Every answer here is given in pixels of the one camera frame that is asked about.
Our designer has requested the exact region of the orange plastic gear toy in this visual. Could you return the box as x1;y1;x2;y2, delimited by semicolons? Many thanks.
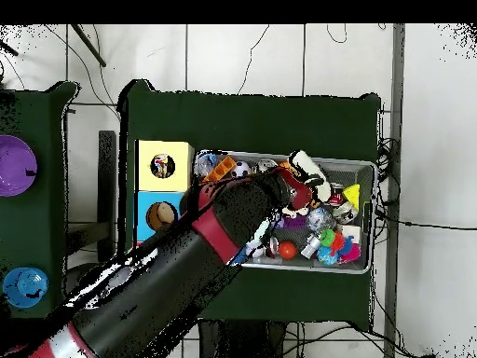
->
204;155;238;184

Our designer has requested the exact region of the white colourful spotted cloth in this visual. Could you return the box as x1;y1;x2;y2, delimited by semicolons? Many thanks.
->
152;155;175;178

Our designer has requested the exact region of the blue bowl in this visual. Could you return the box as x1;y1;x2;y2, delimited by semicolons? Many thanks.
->
2;267;50;310

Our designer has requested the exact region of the black panel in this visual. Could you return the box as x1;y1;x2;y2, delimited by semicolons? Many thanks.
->
98;130;117;264

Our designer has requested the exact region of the clear mesh bin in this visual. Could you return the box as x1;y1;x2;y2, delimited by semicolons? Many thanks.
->
188;150;375;276

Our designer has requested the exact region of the green side table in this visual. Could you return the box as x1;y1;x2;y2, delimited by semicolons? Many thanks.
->
0;80;85;322

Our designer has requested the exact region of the red-orange ball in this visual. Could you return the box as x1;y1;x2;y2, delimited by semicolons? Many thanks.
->
279;241;298;260

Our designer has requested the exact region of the wooden three-hole box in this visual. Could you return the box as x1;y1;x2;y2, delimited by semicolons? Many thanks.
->
133;139;195;247

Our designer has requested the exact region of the cream waffle cloth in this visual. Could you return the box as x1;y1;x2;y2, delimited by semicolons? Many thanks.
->
289;150;333;204

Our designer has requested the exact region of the large blue spiky ball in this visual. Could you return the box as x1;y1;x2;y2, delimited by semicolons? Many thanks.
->
229;244;252;267

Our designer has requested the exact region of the yellow wedge block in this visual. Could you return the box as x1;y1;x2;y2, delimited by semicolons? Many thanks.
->
342;184;361;213

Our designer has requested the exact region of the silver drink can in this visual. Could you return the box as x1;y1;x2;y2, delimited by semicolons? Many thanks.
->
256;158;279;174

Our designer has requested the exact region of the small soccer ball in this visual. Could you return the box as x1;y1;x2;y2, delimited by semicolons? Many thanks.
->
230;160;251;180

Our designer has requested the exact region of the black floor cable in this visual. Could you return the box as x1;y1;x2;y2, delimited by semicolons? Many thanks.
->
375;212;477;231

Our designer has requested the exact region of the black rod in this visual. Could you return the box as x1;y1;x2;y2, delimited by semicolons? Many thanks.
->
71;24;107;68

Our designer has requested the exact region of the purple bowl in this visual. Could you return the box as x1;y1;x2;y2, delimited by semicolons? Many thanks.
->
0;134;38;198

